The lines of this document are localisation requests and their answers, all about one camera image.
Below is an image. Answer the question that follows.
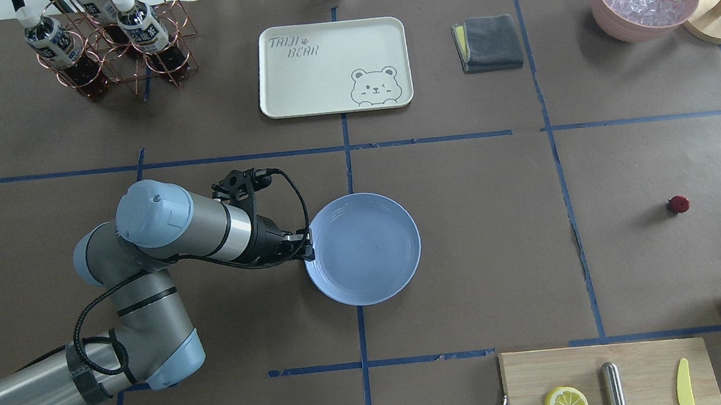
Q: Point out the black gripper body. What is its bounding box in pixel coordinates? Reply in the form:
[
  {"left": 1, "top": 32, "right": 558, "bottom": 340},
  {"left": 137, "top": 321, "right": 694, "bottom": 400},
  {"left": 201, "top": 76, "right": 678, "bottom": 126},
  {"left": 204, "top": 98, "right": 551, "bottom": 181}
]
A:
[{"left": 244, "top": 216, "right": 314, "bottom": 267}]

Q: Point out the red strawberry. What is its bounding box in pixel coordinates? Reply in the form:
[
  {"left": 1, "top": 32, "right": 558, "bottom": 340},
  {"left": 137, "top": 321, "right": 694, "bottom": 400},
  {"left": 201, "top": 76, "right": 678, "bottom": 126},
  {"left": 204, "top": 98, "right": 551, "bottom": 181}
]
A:
[{"left": 666, "top": 195, "right": 691, "bottom": 214}]

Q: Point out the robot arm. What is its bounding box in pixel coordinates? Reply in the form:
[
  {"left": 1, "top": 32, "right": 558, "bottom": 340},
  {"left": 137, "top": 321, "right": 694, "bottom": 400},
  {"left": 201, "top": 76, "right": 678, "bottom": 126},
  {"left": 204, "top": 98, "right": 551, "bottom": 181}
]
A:
[{"left": 0, "top": 167, "right": 314, "bottom": 405}]

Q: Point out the blue plate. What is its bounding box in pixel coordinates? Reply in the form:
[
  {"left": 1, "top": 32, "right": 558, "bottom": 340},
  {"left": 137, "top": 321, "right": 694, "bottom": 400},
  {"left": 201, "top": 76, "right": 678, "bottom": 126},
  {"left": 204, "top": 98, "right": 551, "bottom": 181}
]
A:
[{"left": 305, "top": 192, "right": 421, "bottom": 307}]

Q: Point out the cream bear tray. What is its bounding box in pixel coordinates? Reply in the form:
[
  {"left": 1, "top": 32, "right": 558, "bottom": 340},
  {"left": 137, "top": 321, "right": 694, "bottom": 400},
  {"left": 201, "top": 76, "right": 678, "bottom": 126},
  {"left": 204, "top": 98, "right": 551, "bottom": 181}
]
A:
[{"left": 258, "top": 16, "right": 414, "bottom": 119}]

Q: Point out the dark drink bottle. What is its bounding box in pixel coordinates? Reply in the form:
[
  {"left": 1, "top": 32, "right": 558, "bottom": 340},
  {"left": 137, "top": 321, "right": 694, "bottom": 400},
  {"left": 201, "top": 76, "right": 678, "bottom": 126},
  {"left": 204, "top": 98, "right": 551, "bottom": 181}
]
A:
[
  {"left": 15, "top": 6, "right": 107, "bottom": 99},
  {"left": 77, "top": 0, "right": 130, "bottom": 45},
  {"left": 112, "top": 0, "right": 190, "bottom": 83}
]

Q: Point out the grey folded cloth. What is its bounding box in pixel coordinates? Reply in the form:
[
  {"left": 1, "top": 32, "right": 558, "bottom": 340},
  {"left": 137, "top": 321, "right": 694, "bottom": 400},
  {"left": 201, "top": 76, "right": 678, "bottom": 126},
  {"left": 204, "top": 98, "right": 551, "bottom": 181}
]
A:
[{"left": 452, "top": 14, "right": 524, "bottom": 74}]

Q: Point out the wooden cutting board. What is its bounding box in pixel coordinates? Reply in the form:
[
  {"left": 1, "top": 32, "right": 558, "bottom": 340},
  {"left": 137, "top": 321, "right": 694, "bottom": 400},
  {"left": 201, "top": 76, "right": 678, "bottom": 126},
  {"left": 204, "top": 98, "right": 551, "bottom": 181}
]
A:
[{"left": 499, "top": 337, "right": 721, "bottom": 405}]

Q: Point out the yellow plastic knife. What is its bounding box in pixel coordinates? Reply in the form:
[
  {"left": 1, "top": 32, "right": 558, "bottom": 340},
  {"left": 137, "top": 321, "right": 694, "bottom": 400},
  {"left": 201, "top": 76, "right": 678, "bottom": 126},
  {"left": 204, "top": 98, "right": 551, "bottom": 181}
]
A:
[{"left": 676, "top": 358, "right": 695, "bottom": 405}]

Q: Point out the copper wire bottle rack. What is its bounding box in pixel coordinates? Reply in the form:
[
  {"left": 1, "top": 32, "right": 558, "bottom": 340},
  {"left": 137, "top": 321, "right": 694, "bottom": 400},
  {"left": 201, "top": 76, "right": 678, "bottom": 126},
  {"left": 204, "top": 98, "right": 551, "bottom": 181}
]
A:
[{"left": 38, "top": 0, "right": 199, "bottom": 99}]

